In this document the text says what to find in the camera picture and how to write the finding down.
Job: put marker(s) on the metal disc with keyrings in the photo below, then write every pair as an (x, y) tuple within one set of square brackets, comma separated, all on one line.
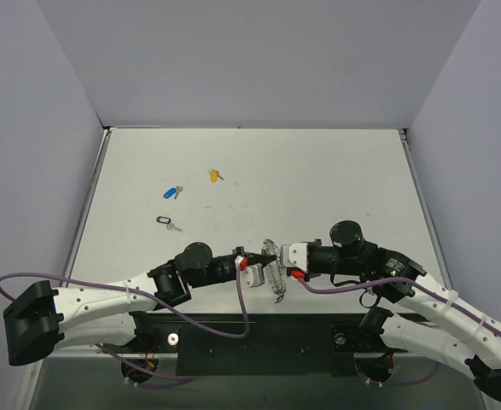
[(274, 272)]

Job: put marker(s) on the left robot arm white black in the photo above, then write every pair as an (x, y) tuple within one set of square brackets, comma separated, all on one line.
[(44, 318)]

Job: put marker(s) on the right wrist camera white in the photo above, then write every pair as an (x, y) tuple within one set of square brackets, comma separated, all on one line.
[(294, 259)]

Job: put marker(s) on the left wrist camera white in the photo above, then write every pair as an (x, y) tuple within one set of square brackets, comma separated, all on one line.
[(252, 275)]

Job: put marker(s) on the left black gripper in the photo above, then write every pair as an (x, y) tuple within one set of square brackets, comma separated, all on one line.
[(240, 251)]

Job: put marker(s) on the black tag key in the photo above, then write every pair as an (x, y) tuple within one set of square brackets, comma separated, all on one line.
[(279, 300), (167, 222)]

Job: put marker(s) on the blue tag key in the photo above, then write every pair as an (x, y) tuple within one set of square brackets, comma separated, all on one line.
[(173, 192)]

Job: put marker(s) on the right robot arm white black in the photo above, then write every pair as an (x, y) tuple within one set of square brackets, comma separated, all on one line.
[(460, 336)]

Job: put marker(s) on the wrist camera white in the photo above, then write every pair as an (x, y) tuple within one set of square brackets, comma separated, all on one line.
[(294, 259), (252, 275)]

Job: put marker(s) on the yellow tag key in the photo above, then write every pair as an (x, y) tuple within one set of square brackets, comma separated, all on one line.
[(214, 175)]

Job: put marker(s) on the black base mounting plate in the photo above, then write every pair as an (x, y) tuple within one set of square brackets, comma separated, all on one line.
[(285, 344)]

